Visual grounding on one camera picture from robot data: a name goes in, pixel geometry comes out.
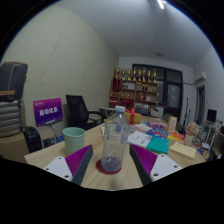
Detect clear plastic water bottle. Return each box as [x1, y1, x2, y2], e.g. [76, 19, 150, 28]
[100, 105, 131, 174]

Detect pale yellow book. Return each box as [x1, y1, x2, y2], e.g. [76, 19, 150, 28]
[169, 141, 198, 160]

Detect black framed glass door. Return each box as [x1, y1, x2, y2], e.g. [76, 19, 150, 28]
[132, 63, 184, 119]

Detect purple sign board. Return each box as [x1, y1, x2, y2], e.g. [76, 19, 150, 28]
[32, 97, 64, 128]

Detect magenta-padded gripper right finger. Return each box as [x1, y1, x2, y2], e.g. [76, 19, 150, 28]
[129, 143, 184, 186]

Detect small black suitcase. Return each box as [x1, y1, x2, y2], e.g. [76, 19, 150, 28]
[22, 125, 44, 154]

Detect blue book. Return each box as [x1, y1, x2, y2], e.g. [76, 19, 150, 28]
[145, 127, 170, 140]

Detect flat round red coaster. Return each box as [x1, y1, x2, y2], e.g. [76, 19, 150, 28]
[95, 158, 123, 175]

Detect cluttered side desk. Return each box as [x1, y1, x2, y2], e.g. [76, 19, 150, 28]
[203, 119, 224, 161]

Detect mint green cup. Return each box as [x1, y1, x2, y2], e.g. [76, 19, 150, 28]
[62, 126, 86, 156]

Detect white book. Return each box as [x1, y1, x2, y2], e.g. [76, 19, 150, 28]
[126, 130, 153, 149]

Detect dark suitcase with tan straps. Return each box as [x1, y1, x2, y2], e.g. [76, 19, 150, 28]
[0, 61, 29, 102]

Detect white air conditioner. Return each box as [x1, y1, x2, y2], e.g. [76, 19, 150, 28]
[194, 70, 208, 84]

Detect teal book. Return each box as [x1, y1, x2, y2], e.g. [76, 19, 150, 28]
[145, 136, 170, 155]

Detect wooden shelf unit with trophies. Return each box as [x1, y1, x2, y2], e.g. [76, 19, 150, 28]
[109, 67, 159, 109]

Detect silver ribbed suitcase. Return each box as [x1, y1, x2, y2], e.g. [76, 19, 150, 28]
[0, 99, 24, 138]

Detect orange book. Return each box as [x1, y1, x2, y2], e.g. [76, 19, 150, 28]
[167, 131, 186, 144]

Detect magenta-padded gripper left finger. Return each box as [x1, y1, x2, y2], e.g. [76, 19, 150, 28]
[43, 143, 95, 186]

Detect yellow gift box red ribbon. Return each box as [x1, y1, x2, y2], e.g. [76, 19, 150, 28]
[124, 107, 144, 126]

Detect black office chair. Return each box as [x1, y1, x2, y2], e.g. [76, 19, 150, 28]
[65, 94, 104, 131]

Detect upright orange carton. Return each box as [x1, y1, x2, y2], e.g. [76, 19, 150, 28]
[166, 115, 178, 133]

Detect computer monitor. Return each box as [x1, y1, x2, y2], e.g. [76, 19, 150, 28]
[206, 108, 218, 124]

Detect flower bouquet in cup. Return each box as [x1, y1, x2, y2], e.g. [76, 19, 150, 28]
[184, 121, 200, 147]

